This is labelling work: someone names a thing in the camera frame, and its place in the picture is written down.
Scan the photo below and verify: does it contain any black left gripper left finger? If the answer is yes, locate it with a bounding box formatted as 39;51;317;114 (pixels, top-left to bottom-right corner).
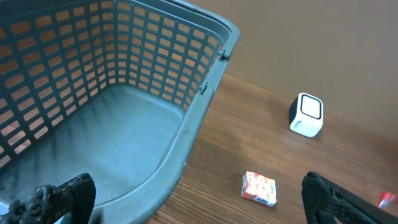
1;173;96;224

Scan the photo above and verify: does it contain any red white tissue pack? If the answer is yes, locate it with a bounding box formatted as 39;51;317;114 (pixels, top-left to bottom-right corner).
241;171;277;207

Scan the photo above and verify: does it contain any grey plastic shopping basket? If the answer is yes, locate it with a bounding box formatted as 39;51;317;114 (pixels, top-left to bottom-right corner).
1;0;240;223

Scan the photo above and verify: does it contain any red snack stick packet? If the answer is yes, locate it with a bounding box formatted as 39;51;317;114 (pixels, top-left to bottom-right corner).
378;191;398;208

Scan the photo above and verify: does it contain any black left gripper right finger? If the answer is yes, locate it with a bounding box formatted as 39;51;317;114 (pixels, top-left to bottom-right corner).
302;172;397;224

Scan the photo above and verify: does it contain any white barcode scanner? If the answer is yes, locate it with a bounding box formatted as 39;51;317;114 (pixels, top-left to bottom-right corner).
289;93;323;138

